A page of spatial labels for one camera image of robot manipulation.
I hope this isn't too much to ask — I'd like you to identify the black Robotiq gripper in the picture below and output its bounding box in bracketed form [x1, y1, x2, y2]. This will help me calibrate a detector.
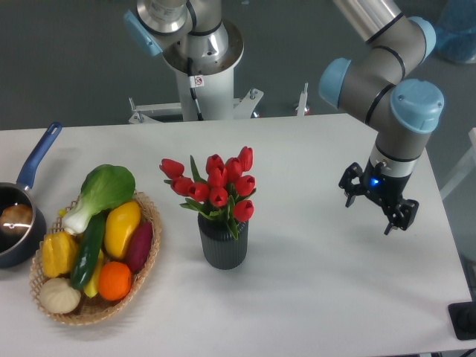
[338, 161, 419, 235]

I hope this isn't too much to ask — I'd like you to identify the red tulip bouquet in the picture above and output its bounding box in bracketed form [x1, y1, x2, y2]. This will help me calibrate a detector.
[159, 146, 256, 240]

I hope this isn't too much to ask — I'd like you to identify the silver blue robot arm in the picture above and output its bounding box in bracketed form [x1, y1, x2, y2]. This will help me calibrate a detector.
[123, 1, 444, 230]

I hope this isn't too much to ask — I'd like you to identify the dark grey ribbed vase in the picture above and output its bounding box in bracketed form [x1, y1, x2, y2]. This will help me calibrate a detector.
[198, 214, 248, 270]

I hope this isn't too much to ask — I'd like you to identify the black device on table edge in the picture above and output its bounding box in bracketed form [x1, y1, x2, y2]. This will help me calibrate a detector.
[448, 301, 475, 341]

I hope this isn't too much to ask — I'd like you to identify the blue translucent container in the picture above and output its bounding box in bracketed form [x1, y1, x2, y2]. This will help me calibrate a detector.
[435, 0, 475, 64]

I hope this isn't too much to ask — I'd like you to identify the purple sweet potato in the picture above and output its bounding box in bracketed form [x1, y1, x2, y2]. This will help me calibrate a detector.
[125, 222, 153, 274]

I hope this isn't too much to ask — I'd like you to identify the yellow mango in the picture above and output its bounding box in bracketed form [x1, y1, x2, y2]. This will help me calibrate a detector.
[103, 200, 141, 260]

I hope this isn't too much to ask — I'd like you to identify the green bok choy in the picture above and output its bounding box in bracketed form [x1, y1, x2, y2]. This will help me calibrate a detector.
[62, 164, 135, 235]

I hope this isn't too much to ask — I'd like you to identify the orange fruit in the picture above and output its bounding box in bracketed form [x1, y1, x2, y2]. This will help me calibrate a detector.
[99, 261, 132, 301]

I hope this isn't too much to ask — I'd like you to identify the green cucumber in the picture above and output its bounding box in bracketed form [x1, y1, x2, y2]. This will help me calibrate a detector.
[70, 213, 106, 290]

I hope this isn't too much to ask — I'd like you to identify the yellow banana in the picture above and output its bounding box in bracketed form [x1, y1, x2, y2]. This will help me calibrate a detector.
[83, 250, 104, 298]

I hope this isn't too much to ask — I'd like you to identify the woven wicker basket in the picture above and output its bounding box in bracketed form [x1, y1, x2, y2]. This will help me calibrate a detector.
[30, 192, 161, 326]

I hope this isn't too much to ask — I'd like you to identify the yellow bell pepper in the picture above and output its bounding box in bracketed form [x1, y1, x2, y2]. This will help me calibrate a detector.
[41, 231, 78, 278]

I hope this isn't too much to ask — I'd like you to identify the white steamed bun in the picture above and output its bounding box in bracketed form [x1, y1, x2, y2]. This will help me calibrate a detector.
[39, 278, 81, 314]

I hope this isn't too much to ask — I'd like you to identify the blue saucepan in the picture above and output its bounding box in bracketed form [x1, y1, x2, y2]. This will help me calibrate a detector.
[1, 122, 62, 268]

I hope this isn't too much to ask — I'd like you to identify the brown meat patty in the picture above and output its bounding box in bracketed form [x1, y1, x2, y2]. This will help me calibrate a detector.
[1, 204, 33, 236]

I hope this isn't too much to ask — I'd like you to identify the white frame at right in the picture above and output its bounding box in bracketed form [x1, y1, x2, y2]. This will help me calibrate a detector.
[440, 128, 475, 200]

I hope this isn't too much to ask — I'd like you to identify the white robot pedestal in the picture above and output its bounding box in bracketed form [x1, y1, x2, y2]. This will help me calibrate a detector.
[164, 19, 244, 108]

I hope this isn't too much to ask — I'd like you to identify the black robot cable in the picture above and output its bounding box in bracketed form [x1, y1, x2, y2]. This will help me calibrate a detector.
[185, 0, 205, 121]

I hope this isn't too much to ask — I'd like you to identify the white metal base frame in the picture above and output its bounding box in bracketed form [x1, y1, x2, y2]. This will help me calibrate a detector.
[128, 83, 312, 125]

